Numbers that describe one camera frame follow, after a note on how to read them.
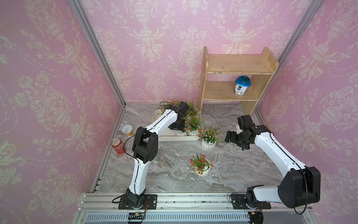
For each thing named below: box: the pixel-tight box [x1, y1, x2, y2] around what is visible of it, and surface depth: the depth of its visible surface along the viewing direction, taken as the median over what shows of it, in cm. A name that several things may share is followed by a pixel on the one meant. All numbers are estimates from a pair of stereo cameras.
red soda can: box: [110, 138, 126, 155], surface depth 87 cm
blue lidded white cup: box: [234, 75, 251, 96], surface depth 94 cm
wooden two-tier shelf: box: [197, 46, 279, 116], surface depth 91 cm
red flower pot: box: [189, 154, 215, 177], surface depth 77 cm
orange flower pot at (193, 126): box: [185, 116, 202, 137], surface depth 96 cm
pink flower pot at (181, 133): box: [174, 129, 189, 137], surface depth 96 cm
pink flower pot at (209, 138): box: [198, 125, 221, 152], surface depth 91 cm
